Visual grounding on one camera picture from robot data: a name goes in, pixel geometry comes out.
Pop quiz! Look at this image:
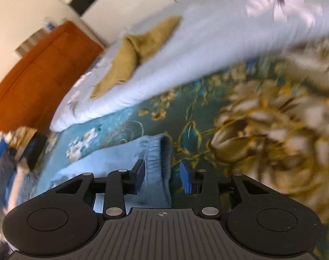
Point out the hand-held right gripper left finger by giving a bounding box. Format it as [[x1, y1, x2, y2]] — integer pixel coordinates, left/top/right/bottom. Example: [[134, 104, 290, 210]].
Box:
[[52, 159, 146, 216]]

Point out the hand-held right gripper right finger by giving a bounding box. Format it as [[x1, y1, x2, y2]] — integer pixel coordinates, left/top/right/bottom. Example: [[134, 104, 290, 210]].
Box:
[[179, 159, 275, 218]]

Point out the light blue towel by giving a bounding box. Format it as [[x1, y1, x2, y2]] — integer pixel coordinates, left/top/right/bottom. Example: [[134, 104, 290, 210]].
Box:
[[49, 133, 174, 214]]

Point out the pile of folded clothes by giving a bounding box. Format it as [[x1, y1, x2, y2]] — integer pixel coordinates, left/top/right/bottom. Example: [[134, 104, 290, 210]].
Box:
[[0, 126, 48, 223]]

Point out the teal floral bedsheet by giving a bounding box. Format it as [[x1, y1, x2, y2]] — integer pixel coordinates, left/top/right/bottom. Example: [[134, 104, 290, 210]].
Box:
[[0, 36, 329, 260]]

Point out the mustard yellow garment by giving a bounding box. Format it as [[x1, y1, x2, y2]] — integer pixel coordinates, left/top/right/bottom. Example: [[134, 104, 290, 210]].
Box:
[[89, 16, 182, 100]]

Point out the pale blue floral duvet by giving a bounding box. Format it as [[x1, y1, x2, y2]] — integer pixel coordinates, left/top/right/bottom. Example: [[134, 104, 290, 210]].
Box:
[[49, 0, 329, 132]]

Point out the orange wooden headboard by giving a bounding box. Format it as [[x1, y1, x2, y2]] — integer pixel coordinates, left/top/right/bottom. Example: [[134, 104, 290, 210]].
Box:
[[0, 20, 104, 139]]

